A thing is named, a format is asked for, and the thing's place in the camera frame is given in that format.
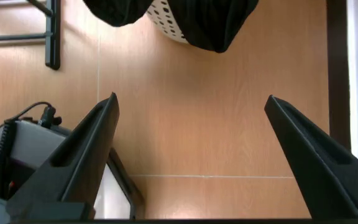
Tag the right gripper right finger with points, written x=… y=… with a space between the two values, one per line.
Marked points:
x=322 y=186

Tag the black clothes rack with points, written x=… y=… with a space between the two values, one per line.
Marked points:
x=53 y=37

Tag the black shorts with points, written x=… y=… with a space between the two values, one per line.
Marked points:
x=213 y=25

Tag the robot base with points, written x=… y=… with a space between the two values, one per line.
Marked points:
x=33 y=143

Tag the white laundry basket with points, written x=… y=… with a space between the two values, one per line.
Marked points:
x=166 y=21

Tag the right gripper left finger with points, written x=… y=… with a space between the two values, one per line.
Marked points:
x=73 y=174

